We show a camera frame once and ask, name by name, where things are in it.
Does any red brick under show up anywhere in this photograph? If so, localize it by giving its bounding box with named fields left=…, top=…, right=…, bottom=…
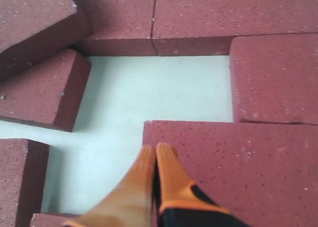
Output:
left=0, top=49, right=91, bottom=132

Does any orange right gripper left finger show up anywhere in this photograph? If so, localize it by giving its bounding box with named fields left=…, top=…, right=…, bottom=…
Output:
left=63, top=145, right=156, bottom=227

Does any red brick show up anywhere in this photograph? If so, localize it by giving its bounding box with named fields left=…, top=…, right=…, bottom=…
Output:
left=73, top=0, right=157, bottom=56
left=152, top=0, right=318, bottom=56
left=230, top=33, right=318, bottom=125
left=0, top=139, right=50, bottom=227
left=30, top=213, right=79, bottom=227
left=0, top=0, right=92, bottom=80
left=143, top=121, right=318, bottom=227

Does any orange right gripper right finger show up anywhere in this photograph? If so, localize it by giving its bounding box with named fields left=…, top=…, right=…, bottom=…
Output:
left=156, top=143, right=231, bottom=227

